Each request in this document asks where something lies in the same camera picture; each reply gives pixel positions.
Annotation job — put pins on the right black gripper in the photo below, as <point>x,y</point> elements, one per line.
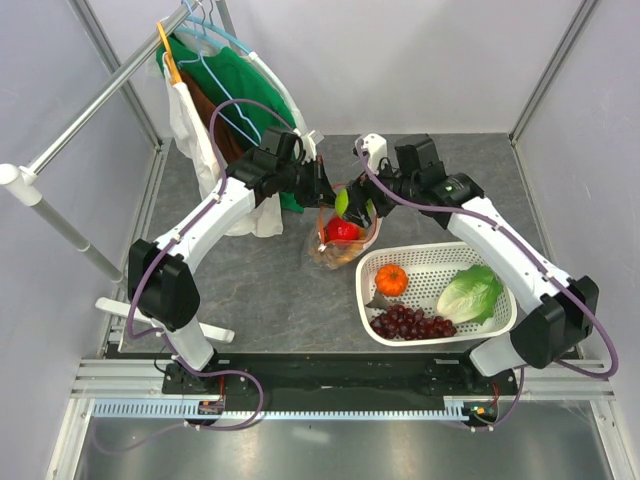
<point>364,187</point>

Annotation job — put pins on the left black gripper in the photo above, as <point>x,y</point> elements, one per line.
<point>320,192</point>

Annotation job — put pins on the green apple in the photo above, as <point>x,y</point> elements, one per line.
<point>342,202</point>

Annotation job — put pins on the red apple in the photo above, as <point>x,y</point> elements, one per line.
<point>338,229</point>

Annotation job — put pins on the clear zip top bag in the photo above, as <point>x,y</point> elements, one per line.
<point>318,235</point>

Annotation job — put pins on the small orange pumpkin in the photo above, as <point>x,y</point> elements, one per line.
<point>391,280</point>

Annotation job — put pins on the purple grape bunch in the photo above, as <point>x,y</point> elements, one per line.
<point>403,323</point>

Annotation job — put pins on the yellow ginger root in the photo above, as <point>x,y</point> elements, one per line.
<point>335,255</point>

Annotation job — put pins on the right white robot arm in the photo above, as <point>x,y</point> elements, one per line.
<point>559,310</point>

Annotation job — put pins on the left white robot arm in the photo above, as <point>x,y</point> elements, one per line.
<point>160,273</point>

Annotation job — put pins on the grey toy fish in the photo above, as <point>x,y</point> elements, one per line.
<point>378,301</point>

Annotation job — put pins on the white plastic basket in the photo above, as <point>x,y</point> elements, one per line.
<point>430,268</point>

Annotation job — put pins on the white shirt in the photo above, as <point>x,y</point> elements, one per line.
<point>193,140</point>

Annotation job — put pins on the green lettuce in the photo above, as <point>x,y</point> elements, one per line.
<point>470,296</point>

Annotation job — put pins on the green shirt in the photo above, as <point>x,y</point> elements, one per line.
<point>226,75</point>

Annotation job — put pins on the orange hanger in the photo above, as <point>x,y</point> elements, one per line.
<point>174,74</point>

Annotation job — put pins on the metal clothes rack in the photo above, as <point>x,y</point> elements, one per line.
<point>49,69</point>

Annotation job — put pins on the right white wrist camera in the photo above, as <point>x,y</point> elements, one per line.
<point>373,148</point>

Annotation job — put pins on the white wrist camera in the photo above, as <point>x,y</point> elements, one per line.
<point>310,141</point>
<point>373,148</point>

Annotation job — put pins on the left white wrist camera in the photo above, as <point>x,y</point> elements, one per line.
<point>310,141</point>

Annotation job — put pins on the blue wire hanger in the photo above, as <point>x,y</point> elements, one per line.
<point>200,35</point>

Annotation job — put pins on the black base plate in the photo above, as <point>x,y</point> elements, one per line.
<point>339,380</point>

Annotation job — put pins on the grey cable duct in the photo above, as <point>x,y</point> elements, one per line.
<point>197,410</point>

